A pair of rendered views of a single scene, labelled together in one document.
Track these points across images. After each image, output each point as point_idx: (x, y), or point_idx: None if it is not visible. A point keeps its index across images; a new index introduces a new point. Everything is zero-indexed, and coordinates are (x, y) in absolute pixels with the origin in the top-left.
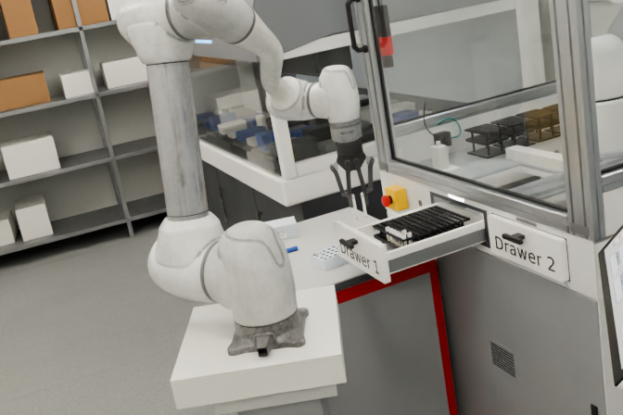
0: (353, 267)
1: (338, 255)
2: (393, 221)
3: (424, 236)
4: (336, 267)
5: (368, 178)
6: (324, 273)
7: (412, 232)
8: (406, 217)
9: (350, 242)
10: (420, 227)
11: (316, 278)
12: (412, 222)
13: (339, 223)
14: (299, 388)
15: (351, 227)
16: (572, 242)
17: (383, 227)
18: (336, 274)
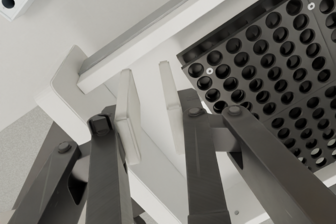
0: (95, 0)
1: None
2: (255, 41)
3: (319, 108)
4: None
5: (259, 191)
6: (23, 27)
7: (300, 149)
8: (306, 15)
9: (135, 216)
10: (329, 121)
11: (10, 52)
12: (314, 78)
13: (70, 128)
14: None
15: (128, 170)
16: None
17: (220, 97)
18: (60, 39)
